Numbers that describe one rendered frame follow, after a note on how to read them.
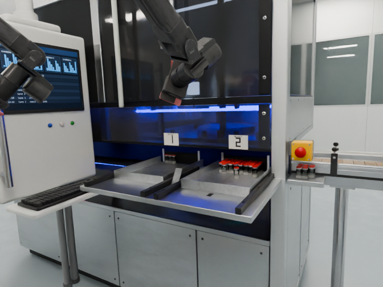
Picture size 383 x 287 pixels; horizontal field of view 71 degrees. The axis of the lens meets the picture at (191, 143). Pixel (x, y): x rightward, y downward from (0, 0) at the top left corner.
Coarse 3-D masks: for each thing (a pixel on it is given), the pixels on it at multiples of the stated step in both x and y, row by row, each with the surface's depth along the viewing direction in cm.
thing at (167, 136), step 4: (164, 136) 133; (168, 136) 131; (176, 136) 129; (164, 140) 133; (168, 140) 132; (176, 140) 129; (164, 144) 133; (168, 144) 132; (172, 144) 131; (176, 144) 130
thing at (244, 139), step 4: (232, 136) 115; (236, 136) 114; (240, 136) 113; (244, 136) 112; (232, 140) 115; (236, 140) 114; (244, 140) 113; (232, 144) 116; (240, 144) 114; (244, 144) 113; (232, 148) 116; (236, 148) 115; (240, 148) 114; (244, 148) 113
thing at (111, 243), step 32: (288, 192) 114; (32, 224) 205; (96, 224) 168; (128, 224) 154; (160, 224) 142; (192, 224) 132; (288, 224) 118; (96, 256) 173; (128, 256) 158; (160, 256) 146; (192, 256) 135; (224, 256) 126; (256, 256) 118; (288, 256) 122
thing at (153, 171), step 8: (152, 160) 139; (160, 160) 145; (200, 160) 131; (120, 168) 120; (128, 168) 124; (136, 168) 129; (144, 168) 132; (152, 168) 132; (160, 168) 131; (168, 168) 131; (184, 168) 118; (120, 176) 115; (128, 176) 113; (136, 176) 111; (144, 176) 108; (152, 176) 106; (160, 176) 104; (168, 176) 107
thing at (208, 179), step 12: (204, 168) 116; (216, 168) 127; (192, 180) 98; (204, 180) 109; (216, 180) 108; (228, 180) 107; (240, 180) 107; (252, 180) 106; (216, 192) 93; (228, 192) 91; (240, 192) 89
